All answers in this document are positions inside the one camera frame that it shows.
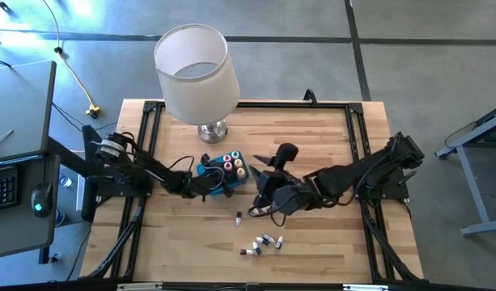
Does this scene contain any black cable at table edge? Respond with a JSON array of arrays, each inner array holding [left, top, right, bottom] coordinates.
[[303, 88, 320, 107]]

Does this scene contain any grey office desk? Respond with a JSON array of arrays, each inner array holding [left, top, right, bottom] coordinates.
[[0, 60, 61, 260]]

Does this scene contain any black camera cable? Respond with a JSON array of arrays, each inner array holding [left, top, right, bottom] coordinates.
[[166, 155, 228, 192], [247, 200, 289, 228]]

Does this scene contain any black aluminium rig frame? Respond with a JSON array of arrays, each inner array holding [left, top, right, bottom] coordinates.
[[79, 99, 425, 284]]

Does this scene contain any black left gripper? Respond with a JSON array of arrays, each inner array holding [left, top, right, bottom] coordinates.
[[178, 171, 235, 202]]

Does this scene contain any yellow extension cable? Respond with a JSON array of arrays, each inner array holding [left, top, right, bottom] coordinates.
[[40, 0, 102, 119]]

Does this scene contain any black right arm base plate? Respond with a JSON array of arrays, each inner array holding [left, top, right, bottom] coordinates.
[[351, 167, 410, 200]]

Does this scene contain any grey metal cart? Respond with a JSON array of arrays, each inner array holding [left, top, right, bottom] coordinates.
[[435, 100, 496, 238]]

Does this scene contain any black computer mouse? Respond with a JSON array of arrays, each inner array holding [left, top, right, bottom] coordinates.
[[31, 181, 54, 219]]

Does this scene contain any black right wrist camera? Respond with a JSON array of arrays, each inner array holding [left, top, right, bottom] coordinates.
[[271, 142, 300, 171]]

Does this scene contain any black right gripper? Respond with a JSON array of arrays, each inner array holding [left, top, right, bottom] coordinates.
[[248, 154, 314, 217]]

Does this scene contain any grey pen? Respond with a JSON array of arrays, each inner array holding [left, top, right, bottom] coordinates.
[[0, 129, 15, 149]]

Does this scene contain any black keyboard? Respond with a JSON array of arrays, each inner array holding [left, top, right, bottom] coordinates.
[[0, 164, 20, 212]]

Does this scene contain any black right camera cable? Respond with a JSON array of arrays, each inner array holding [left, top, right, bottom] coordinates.
[[247, 200, 289, 228]]

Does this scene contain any teal plastic bin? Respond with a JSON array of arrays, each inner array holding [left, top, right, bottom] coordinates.
[[196, 150, 252, 198]]

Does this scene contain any white shade silver table lamp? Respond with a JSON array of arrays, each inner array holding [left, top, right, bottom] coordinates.
[[153, 23, 241, 145]]

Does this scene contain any black left camera cable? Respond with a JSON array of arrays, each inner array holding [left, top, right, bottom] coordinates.
[[166, 155, 228, 192]]

